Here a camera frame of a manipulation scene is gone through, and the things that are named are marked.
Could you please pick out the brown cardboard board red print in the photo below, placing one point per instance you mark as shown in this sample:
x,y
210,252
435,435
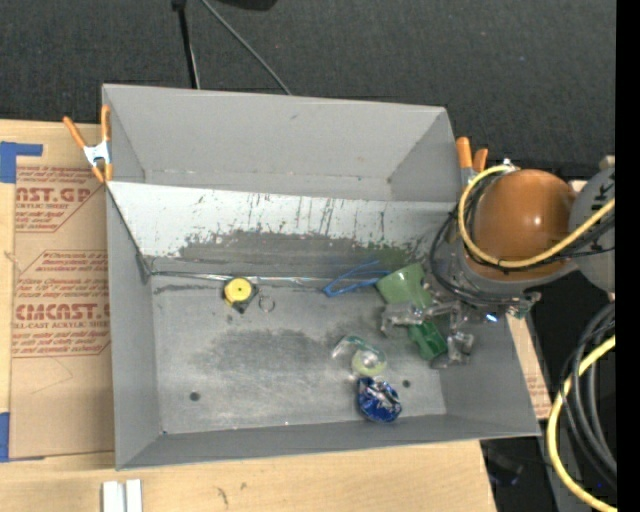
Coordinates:
x,y
60,380

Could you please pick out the dark green plastic bottle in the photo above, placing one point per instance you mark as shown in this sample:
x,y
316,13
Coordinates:
x,y
429,342

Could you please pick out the yellow and black tape measure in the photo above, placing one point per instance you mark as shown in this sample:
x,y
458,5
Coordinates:
x,y
237,290

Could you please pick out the pale green cup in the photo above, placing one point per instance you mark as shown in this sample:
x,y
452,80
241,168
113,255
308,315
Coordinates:
x,y
400,285

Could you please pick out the grey metal bin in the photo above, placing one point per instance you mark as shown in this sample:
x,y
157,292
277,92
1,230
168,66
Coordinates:
x,y
280,360

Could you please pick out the clear tape dispenser green roll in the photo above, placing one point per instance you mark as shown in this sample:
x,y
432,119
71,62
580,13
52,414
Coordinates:
x,y
369,362

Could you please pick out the blue foil packet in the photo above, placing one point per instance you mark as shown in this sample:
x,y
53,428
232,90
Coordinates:
x,y
377,402

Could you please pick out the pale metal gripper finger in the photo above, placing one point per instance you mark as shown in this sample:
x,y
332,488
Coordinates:
x,y
402,317
460,345

